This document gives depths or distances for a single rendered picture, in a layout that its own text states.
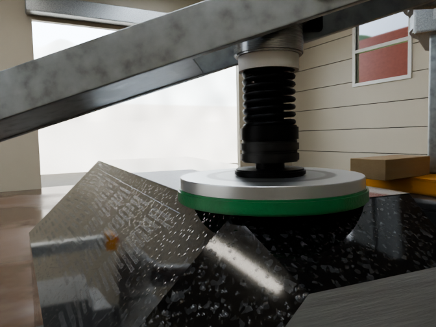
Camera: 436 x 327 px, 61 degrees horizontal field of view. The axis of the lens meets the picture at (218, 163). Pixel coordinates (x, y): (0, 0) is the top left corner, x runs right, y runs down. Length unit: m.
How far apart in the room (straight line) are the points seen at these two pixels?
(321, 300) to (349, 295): 0.03
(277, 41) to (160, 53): 0.12
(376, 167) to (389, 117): 7.00
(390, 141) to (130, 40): 7.65
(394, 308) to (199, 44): 0.31
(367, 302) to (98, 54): 0.35
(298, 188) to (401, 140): 7.49
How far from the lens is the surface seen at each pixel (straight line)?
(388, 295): 0.38
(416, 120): 7.65
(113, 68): 0.41
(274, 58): 0.42
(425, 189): 1.03
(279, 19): 0.40
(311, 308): 0.33
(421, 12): 1.17
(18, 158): 7.68
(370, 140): 8.24
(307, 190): 0.35
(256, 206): 0.34
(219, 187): 0.36
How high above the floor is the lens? 0.89
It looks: 4 degrees down
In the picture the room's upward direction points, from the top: 1 degrees counter-clockwise
